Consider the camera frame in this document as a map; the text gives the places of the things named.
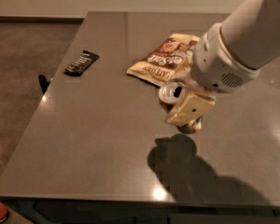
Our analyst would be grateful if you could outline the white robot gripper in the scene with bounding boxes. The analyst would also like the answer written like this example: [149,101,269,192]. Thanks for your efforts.
[165,23,259,126]

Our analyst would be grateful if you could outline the orange soda can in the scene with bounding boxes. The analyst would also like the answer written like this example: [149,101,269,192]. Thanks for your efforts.
[159,79,203,134]

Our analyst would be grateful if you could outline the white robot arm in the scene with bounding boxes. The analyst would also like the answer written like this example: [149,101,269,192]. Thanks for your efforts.
[159,0,280,127]

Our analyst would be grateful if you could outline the brown and cream chip bag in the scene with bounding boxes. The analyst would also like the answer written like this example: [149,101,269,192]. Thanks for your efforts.
[127,34,199,87]

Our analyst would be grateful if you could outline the black snack bar wrapper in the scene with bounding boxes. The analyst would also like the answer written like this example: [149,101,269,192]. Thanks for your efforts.
[63,50,100,77]

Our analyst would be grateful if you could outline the black clamp at table edge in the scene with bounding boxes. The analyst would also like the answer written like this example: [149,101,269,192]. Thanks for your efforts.
[38,75,51,93]

